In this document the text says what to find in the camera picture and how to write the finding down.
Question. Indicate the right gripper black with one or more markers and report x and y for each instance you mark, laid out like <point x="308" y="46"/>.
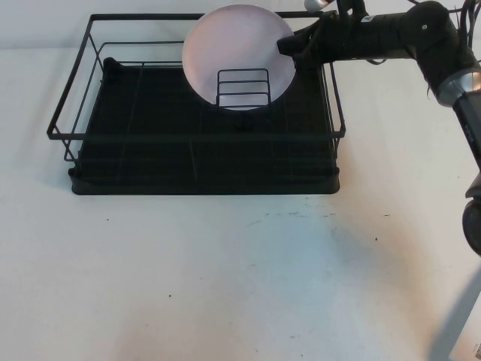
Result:
<point x="325" y="41"/>

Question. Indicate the pale pink round plate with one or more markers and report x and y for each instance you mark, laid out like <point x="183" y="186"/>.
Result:
<point x="233" y="41"/>

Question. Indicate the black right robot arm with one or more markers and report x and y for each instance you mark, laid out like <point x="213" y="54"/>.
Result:
<point x="394" y="34"/>

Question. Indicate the black plastic drain tray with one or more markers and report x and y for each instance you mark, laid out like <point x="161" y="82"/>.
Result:
<point x="169" y="176"/>

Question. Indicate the white panel with label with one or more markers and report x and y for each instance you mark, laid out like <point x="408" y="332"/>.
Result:
<point x="474" y="342"/>

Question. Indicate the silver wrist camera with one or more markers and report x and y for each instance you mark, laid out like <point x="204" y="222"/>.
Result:
<point x="317" y="3"/>

